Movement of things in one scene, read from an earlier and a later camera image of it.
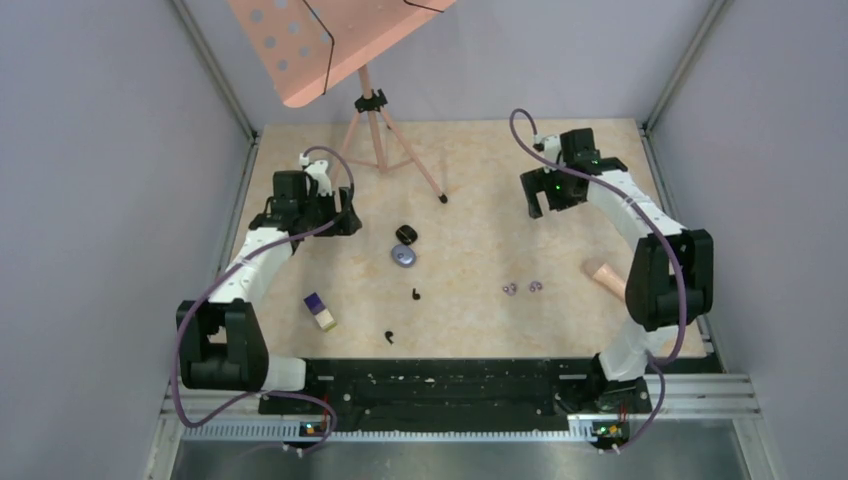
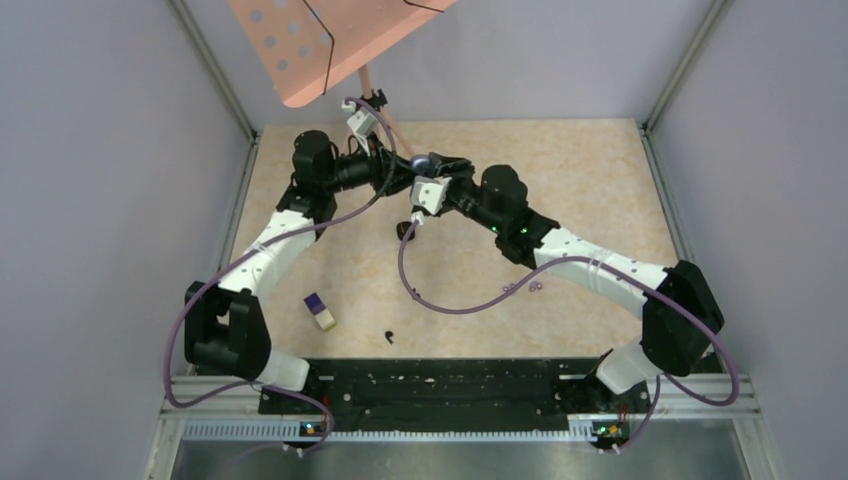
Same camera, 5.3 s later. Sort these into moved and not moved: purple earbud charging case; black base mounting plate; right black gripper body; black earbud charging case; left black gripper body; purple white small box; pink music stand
Moved: right black gripper body; left black gripper body; purple earbud charging case
Not moved: purple white small box; black base mounting plate; black earbud charging case; pink music stand
